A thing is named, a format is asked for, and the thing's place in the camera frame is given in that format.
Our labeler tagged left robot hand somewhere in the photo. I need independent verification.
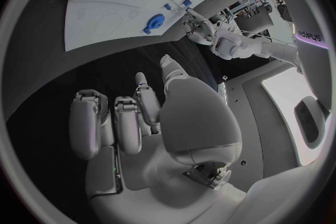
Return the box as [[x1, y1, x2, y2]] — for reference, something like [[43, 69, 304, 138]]
[[181, 10, 220, 46]]

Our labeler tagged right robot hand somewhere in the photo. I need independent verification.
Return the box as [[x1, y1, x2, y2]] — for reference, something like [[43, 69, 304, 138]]
[[68, 53, 249, 224]]

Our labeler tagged white task board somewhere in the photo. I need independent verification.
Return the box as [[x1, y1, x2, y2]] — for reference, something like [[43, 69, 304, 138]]
[[63, 0, 240, 53]]

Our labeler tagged blue gear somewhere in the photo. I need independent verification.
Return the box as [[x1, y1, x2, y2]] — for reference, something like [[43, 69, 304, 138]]
[[146, 13, 166, 30]]

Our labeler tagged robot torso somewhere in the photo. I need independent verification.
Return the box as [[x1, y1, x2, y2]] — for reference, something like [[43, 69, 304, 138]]
[[225, 0, 334, 192]]

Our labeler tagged white cable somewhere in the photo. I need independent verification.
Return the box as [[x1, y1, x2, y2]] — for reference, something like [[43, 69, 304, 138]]
[[236, 28, 273, 43]]

